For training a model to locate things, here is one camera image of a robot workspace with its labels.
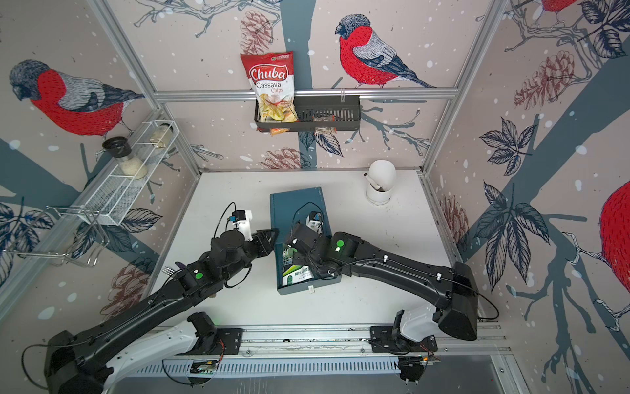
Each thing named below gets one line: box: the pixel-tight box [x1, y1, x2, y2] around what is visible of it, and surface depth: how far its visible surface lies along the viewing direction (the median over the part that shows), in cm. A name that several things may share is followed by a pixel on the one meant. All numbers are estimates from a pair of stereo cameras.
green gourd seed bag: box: [282, 246, 315, 287], surface depth 71 cm
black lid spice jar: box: [102, 136, 149, 180], surface depth 73 cm
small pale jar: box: [150, 123, 174, 149], surface depth 87 cm
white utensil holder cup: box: [365, 159, 398, 207], surface depth 103 cm
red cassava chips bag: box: [240, 50, 300, 136], surface depth 86 cm
